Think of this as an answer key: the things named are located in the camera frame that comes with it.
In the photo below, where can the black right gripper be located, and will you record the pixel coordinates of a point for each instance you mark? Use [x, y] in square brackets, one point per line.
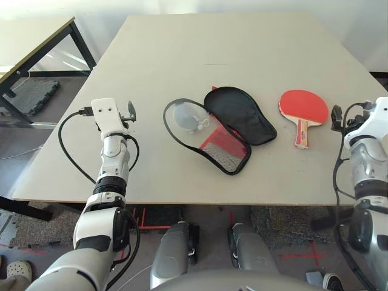
[353, 119]

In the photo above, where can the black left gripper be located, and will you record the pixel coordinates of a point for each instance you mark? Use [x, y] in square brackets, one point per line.
[125, 119]

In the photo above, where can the red ping-pong paddle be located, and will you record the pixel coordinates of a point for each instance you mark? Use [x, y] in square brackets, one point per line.
[303, 104]

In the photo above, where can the red black paddle case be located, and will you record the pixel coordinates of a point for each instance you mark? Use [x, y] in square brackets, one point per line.
[239, 118]

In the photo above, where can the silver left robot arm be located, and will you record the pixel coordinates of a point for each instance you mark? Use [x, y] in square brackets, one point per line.
[109, 157]

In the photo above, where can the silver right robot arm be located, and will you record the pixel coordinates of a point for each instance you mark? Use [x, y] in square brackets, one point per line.
[368, 169]

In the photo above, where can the dark grey foam mat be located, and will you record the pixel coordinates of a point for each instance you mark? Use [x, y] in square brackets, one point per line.
[33, 94]

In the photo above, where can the speckled floor mat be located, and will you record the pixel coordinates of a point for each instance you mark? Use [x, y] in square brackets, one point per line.
[288, 221]
[54, 225]

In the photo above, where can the black-framed side table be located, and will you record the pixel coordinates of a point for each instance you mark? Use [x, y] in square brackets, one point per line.
[36, 33]

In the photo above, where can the grey robot left leg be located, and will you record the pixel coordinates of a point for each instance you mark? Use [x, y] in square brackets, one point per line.
[174, 251]

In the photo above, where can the grey robot leg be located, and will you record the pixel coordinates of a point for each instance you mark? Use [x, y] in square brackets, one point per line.
[251, 251]
[174, 251]

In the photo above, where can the grey robot right leg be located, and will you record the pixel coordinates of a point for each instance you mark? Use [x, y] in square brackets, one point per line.
[251, 251]

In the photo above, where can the small grey box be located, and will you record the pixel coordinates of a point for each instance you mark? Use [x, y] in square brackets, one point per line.
[314, 277]

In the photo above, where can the black white sneaker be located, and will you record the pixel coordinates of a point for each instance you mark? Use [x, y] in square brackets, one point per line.
[333, 282]

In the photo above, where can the beige clog shoe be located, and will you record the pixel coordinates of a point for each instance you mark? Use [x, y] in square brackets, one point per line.
[18, 268]

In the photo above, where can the grey robot torso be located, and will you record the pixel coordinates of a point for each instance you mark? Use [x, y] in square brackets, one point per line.
[230, 280]

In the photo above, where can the beige trousers leg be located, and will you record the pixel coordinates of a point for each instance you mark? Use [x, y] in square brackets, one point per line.
[13, 283]

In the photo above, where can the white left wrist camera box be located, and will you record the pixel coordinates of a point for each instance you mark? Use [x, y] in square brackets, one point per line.
[106, 116]

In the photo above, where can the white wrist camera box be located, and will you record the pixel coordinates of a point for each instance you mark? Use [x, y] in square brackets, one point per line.
[106, 116]
[379, 121]

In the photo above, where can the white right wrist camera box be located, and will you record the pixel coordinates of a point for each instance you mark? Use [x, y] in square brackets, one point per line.
[379, 121]

